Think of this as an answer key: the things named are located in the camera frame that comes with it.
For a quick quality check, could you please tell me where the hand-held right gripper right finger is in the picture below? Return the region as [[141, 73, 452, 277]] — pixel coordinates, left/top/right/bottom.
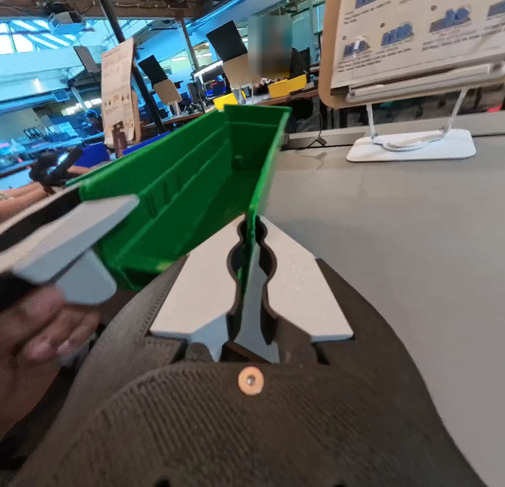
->
[[256, 215, 354, 345]]

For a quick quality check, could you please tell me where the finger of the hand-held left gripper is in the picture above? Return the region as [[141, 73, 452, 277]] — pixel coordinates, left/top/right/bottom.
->
[[11, 194, 141, 307]]

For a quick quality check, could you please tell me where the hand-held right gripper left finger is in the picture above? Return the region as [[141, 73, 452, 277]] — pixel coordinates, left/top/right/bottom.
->
[[149, 214, 248, 362]]

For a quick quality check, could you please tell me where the green plastic storage bin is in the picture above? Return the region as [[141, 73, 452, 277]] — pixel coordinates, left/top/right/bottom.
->
[[66, 104, 293, 293]]

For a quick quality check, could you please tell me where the grey desk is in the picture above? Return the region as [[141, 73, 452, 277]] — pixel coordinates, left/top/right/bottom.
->
[[233, 112, 505, 487]]

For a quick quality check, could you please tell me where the person's left hand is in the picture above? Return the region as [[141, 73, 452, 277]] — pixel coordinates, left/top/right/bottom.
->
[[0, 286, 102, 440]]

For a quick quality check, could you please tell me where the blue plastic bin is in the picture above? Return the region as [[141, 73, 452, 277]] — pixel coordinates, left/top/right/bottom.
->
[[75, 142, 112, 168], [122, 130, 173, 157]]

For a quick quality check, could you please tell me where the wooden document stand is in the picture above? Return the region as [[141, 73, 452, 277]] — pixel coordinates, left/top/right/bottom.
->
[[223, 59, 253, 97], [153, 79, 183, 117], [125, 88, 143, 145]]

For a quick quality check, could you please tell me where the printed instruction sheet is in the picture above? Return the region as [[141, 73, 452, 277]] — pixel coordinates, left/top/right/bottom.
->
[[100, 37, 137, 145], [331, 0, 505, 89]]

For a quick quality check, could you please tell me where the instruction sheet on stand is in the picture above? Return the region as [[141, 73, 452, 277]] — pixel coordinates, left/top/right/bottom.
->
[[317, 0, 505, 163]]

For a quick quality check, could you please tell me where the black hanging panel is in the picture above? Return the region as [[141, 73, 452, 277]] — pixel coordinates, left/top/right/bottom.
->
[[138, 55, 169, 86], [206, 21, 248, 63]]

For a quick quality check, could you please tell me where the long wooden workbench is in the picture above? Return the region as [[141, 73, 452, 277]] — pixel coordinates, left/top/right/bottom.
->
[[142, 88, 320, 128]]

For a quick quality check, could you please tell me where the black support post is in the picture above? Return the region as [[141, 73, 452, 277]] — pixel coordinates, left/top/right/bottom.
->
[[93, 0, 166, 132]]

